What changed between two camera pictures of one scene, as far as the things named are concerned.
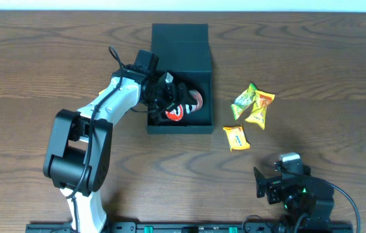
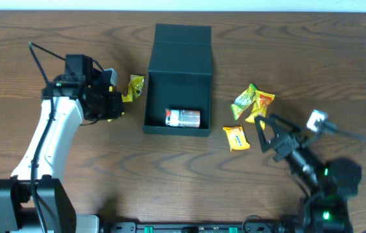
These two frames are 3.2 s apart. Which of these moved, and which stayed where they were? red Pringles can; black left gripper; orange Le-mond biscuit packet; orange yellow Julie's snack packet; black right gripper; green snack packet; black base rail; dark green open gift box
Moved: black right gripper; black left gripper; red Pringles can
Stayed: orange Le-mond biscuit packet; orange yellow Julie's snack packet; green snack packet; dark green open gift box; black base rail
